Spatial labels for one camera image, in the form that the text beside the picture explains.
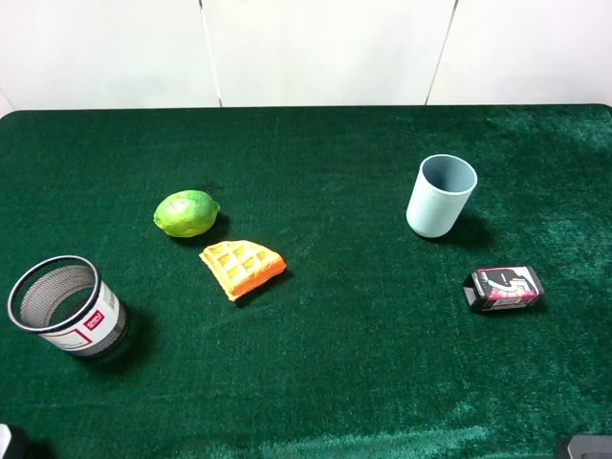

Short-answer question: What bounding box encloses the dark device bottom right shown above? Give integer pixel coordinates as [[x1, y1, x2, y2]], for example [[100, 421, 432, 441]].
[[554, 435, 612, 459]]

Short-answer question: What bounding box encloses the green velvet table cloth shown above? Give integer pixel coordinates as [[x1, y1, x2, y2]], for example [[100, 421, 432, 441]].
[[1, 105, 611, 458]]

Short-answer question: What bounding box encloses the black white object bottom left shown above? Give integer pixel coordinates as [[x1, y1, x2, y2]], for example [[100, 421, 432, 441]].
[[0, 424, 28, 459]]

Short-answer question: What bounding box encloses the light blue plastic cup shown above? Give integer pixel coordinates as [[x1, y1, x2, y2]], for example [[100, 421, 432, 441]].
[[405, 154, 478, 238]]

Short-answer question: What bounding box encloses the green lime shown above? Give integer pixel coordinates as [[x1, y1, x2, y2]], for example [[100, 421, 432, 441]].
[[153, 190, 220, 238]]

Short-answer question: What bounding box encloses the black mesh pen holder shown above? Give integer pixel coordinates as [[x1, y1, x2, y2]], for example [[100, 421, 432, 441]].
[[8, 255, 129, 359]]

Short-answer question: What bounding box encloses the orange waffle piece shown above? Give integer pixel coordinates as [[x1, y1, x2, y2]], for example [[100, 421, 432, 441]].
[[199, 240, 287, 301]]

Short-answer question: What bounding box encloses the black pink small box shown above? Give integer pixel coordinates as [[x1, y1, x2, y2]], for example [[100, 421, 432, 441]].
[[462, 266, 545, 314]]

